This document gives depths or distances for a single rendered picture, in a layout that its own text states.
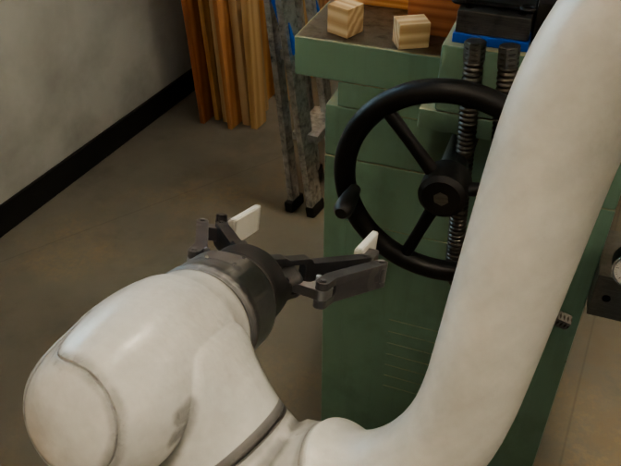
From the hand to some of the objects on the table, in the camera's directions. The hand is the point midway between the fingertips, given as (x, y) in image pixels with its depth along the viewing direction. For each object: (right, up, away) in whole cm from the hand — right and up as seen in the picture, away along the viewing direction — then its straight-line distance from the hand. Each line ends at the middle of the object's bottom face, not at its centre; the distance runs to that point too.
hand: (310, 233), depth 77 cm
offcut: (+14, +27, +24) cm, 38 cm away
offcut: (+5, +29, +27) cm, 40 cm away
